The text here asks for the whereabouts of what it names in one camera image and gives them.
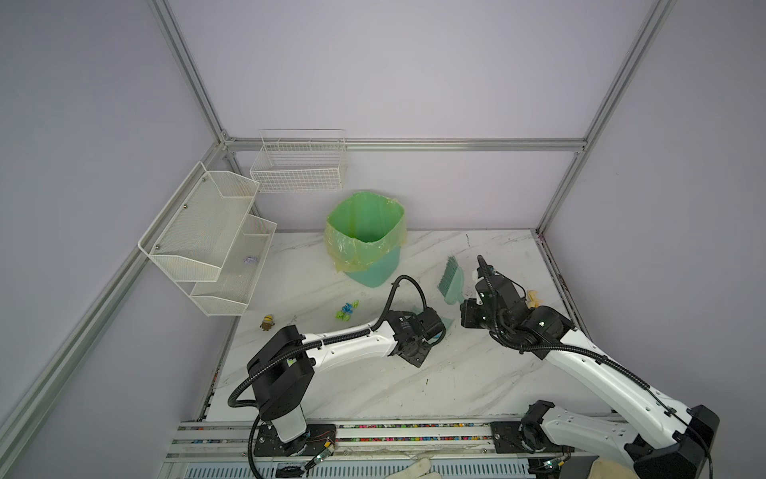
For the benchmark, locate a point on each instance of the paper scrap cluster far left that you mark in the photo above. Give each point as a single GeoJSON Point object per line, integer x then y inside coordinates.
{"type": "Point", "coordinates": [346, 312]}

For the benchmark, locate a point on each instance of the white glove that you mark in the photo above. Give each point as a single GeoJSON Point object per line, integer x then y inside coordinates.
{"type": "Point", "coordinates": [422, 469]}
{"type": "Point", "coordinates": [603, 468]}

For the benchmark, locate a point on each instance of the yellow toy duck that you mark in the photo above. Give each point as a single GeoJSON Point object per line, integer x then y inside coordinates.
{"type": "Point", "coordinates": [532, 299]}

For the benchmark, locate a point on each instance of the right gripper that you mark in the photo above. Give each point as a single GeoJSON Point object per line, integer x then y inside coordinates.
{"type": "Point", "coordinates": [465, 308]}

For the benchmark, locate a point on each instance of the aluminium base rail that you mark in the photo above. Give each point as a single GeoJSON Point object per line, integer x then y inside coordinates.
{"type": "Point", "coordinates": [455, 448]}

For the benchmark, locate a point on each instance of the white wire basket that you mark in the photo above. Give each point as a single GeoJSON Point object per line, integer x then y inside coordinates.
{"type": "Point", "coordinates": [300, 161]}

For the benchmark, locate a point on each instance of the green hand brush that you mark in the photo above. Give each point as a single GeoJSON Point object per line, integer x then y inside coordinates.
{"type": "Point", "coordinates": [452, 282]}

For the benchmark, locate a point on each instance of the white glove right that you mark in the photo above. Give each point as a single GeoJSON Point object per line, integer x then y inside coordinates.
{"type": "Point", "coordinates": [603, 468]}

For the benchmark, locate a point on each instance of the green trash bin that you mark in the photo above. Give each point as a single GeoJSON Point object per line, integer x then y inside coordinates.
{"type": "Point", "coordinates": [380, 271]}

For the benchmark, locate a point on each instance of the white mesh upper shelf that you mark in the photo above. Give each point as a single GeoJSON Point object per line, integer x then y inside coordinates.
{"type": "Point", "coordinates": [191, 238]}

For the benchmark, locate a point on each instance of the yellow brown toy figure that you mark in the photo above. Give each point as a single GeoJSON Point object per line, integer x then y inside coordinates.
{"type": "Point", "coordinates": [267, 323]}

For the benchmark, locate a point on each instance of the white glove centre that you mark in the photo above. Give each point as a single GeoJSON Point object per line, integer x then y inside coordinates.
{"type": "Point", "coordinates": [422, 469]}

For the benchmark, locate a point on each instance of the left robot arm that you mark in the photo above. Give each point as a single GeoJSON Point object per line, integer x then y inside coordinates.
{"type": "Point", "coordinates": [279, 375]}

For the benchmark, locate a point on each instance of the white mesh lower shelf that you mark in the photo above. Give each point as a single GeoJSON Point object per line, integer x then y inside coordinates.
{"type": "Point", "coordinates": [231, 294]}

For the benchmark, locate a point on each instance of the yellow-green bin liner bag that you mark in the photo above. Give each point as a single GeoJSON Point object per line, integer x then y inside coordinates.
{"type": "Point", "coordinates": [362, 229]}

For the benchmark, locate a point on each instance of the white mesh shelf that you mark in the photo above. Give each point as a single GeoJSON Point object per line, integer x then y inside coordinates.
{"type": "Point", "coordinates": [231, 294]}
{"type": "Point", "coordinates": [191, 238]}

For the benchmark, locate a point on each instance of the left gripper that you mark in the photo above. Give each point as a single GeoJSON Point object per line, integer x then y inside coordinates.
{"type": "Point", "coordinates": [422, 354]}

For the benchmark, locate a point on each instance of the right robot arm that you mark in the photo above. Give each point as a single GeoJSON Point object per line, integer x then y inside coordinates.
{"type": "Point", "coordinates": [656, 437]}

